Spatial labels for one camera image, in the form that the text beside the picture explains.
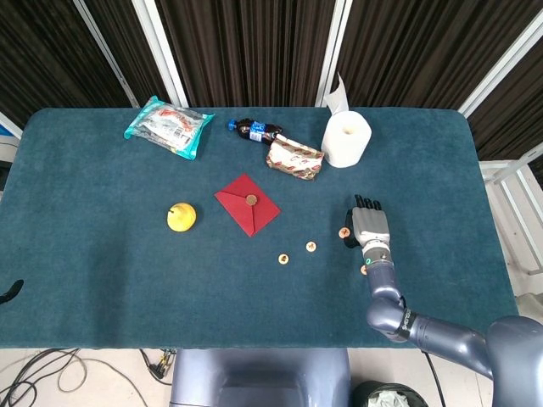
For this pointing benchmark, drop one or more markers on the teal clear snack bag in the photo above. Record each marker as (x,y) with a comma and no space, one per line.
(169,127)

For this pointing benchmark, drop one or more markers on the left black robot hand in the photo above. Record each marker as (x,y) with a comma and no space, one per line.
(12,289)

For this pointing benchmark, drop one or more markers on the small cola bottle blue cap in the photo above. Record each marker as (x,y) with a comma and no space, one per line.
(254,130)

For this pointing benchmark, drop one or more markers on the teal blue table cloth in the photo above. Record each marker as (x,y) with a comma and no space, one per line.
(106,275)

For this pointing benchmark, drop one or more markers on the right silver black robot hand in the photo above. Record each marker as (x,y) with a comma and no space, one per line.
(371,224)

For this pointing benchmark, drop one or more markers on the white toilet paper roll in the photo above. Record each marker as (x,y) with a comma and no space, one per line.
(345,144)

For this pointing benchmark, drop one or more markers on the yellow pear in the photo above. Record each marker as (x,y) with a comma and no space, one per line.
(181,218)

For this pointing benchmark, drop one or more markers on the blue-grey robot torso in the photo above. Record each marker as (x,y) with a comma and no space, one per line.
(259,377)

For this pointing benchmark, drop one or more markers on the white partition post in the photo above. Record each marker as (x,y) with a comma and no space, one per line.
(505,68)
(161,55)
(337,34)
(107,55)

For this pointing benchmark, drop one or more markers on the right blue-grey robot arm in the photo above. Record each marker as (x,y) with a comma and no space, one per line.
(445,335)

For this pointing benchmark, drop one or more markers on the dark pleated curtain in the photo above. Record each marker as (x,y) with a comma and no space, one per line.
(254,51)

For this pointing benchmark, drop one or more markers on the black trash bin with bag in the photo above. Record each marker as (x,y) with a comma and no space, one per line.
(382,396)

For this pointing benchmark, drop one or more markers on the white metal frame rack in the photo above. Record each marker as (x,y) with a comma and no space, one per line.
(494,171)

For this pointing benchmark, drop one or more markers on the beige red-printed paper wrapped package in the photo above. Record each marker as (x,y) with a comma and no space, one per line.
(295,159)

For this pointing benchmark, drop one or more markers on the red envelope with gold seal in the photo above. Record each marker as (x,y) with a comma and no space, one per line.
(237,199)

